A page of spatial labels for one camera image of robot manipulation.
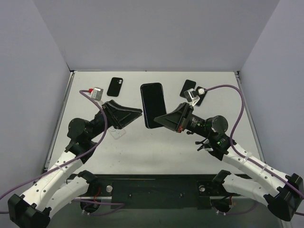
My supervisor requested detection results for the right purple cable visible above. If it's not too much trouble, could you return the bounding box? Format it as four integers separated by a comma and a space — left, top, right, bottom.
205, 85, 304, 214

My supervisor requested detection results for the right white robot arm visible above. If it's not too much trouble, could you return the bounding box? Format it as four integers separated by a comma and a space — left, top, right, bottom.
154, 103, 304, 221

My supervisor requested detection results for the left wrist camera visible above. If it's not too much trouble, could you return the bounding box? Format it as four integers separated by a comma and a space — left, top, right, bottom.
88, 87, 104, 101

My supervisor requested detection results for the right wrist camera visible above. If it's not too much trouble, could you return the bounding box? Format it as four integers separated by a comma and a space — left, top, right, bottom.
184, 88, 203, 106

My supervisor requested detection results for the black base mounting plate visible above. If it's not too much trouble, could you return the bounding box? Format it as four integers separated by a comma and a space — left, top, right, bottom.
83, 174, 231, 209

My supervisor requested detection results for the black phone clear case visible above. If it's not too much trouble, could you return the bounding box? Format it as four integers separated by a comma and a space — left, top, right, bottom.
195, 86, 207, 107

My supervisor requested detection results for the purple cable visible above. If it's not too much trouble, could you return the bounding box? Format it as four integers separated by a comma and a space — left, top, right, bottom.
205, 85, 304, 214
0, 89, 125, 217

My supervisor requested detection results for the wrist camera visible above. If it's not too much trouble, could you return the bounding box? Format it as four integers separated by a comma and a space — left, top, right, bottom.
88, 87, 104, 101
184, 88, 203, 106

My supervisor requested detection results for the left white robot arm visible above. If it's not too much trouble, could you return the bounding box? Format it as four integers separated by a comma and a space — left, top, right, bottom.
8, 100, 142, 228

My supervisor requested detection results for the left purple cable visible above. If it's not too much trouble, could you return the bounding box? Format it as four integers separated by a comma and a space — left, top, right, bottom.
0, 89, 125, 217

